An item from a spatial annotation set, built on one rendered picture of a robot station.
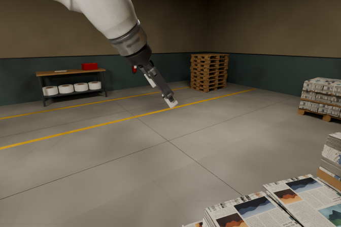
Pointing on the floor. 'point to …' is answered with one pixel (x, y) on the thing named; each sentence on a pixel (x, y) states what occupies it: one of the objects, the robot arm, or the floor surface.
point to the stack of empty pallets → (208, 71)
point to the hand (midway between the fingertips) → (163, 92)
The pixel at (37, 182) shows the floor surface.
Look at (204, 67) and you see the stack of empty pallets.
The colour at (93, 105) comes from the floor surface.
